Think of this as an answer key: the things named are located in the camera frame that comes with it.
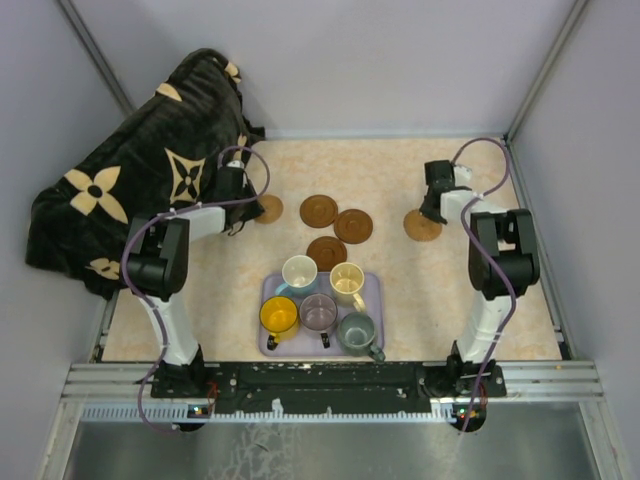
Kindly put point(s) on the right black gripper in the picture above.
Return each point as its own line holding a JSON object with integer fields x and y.
{"x": 423, "y": 211}

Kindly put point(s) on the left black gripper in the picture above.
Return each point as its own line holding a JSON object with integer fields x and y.
{"x": 254, "y": 211}

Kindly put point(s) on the light woven rattan coaster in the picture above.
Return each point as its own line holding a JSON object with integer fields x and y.
{"x": 419, "y": 228}
{"x": 273, "y": 208}

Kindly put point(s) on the dark brown wooden coaster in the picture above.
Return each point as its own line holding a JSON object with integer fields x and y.
{"x": 327, "y": 252}
{"x": 318, "y": 211}
{"x": 353, "y": 226}

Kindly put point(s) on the cream yellow mug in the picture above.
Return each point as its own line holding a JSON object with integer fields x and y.
{"x": 347, "y": 282}

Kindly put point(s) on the grey green mug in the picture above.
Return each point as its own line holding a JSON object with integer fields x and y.
{"x": 357, "y": 335}

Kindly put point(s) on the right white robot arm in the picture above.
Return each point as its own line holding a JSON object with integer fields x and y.
{"x": 503, "y": 262}

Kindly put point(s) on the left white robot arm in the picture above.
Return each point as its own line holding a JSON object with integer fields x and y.
{"x": 156, "y": 270}

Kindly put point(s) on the black floral plush blanket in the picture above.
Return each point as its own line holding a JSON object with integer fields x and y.
{"x": 165, "y": 155}

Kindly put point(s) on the white mug blue outside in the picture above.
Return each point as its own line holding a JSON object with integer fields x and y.
{"x": 299, "y": 274}

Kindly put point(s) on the purple glass mug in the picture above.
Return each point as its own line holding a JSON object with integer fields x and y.
{"x": 319, "y": 317}

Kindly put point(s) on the lavender plastic tray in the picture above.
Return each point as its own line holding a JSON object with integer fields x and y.
{"x": 307, "y": 345}

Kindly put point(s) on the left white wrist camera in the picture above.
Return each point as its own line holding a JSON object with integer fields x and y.
{"x": 236, "y": 164}

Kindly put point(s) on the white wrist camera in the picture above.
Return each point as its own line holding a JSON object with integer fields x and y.
{"x": 462, "y": 174}
{"x": 236, "y": 164}

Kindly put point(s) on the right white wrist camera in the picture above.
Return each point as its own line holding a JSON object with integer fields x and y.
{"x": 462, "y": 174}

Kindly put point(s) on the yellow mug black handle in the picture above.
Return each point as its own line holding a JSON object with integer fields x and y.
{"x": 279, "y": 317}

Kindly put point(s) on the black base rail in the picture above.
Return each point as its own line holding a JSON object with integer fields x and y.
{"x": 316, "y": 387}

